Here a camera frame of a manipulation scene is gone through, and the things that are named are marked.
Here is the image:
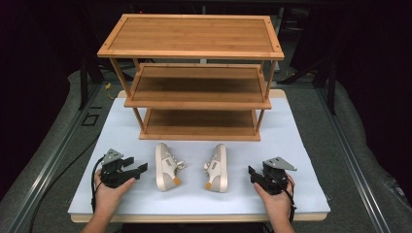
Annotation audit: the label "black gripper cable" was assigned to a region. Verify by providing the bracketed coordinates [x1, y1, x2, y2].
[284, 176, 297, 225]
[90, 156, 105, 215]

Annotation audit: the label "person's right hand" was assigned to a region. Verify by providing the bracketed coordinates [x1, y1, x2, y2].
[253, 174, 295, 221]

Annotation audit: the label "black stand post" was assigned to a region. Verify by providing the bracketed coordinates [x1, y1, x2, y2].
[79, 56, 90, 111]
[326, 56, 338, 115]

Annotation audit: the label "black floor cable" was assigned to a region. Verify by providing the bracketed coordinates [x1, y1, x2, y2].
[28, 134, 102, 233]

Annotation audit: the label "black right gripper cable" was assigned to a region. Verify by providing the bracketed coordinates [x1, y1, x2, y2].
[284, 176, 297, 225]

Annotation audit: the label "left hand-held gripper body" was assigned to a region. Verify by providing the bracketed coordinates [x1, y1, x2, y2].
[99, 148, 137, 189]

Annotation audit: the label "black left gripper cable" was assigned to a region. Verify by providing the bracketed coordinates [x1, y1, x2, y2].
[90, 156, 105, 215]

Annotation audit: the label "wooden three-tier shoe rack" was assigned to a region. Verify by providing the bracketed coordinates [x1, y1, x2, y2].
[96, 13, 286, 142]

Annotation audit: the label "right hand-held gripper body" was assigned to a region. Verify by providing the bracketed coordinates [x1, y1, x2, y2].
[260, 156, 297, 196]

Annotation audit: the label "person's left hand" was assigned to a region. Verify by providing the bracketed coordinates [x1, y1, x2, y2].
[93, 177, 136, 215]

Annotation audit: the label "yellow floor tag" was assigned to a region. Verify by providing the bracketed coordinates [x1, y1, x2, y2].
[104, 83, 117, 100]

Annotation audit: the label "beige sneaker with orange heel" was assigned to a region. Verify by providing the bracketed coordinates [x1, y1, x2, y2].
[154, 143, 187, 192]
[203, 143, 228, 194]

